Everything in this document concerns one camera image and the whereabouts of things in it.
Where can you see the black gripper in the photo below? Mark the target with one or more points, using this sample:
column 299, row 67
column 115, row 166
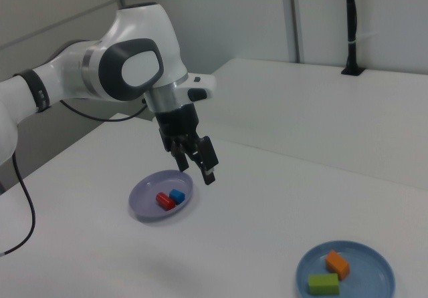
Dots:
column 177, row 121

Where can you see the blue block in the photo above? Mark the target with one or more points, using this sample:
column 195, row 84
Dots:
column 177, row 196

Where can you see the red block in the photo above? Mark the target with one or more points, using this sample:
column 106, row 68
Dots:
column 165, row 201

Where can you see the orange block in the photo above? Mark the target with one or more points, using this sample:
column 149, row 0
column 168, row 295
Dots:
column 337, row 264

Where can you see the green block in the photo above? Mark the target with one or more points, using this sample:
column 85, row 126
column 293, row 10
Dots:
column 322, row 284

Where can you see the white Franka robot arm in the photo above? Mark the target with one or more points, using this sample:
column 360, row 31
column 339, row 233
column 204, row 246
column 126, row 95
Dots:
column 140, row 34

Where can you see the purple plate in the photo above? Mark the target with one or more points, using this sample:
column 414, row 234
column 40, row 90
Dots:
column 147, row 194

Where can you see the blue plate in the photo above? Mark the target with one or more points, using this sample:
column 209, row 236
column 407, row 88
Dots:
column 368, row 278

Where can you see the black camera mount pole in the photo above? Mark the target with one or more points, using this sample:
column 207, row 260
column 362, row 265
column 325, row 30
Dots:
column 351, row 27

